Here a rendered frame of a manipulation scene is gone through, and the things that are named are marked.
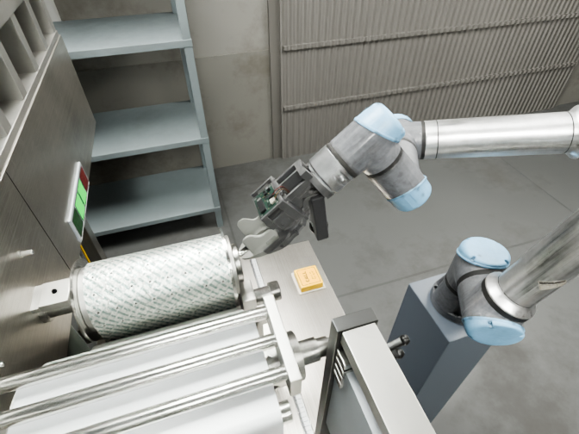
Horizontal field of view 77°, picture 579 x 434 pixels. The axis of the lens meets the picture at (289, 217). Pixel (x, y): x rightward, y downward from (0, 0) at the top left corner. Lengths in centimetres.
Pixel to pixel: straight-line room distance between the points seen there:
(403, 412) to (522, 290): 53
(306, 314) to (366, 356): 66
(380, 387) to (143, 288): 42
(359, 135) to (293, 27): 223
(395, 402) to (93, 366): 29
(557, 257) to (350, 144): 44
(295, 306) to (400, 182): 56
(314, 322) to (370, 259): 140
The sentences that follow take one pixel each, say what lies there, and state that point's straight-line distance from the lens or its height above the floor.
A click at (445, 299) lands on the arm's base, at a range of 111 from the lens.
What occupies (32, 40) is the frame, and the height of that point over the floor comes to 148.
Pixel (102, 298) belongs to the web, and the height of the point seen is 130.
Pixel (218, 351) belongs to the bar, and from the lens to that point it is 39.
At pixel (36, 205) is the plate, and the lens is 85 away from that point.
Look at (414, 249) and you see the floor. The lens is 255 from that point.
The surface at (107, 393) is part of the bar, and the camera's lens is 41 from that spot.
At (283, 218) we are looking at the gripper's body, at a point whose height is 137.
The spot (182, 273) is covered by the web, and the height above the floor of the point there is 130.
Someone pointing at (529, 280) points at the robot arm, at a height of 122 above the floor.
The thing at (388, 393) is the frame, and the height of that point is 144.
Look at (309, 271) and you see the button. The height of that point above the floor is 92.
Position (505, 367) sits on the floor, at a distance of 225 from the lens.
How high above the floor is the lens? 180
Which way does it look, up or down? 43 degrees down
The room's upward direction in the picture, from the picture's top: straight up
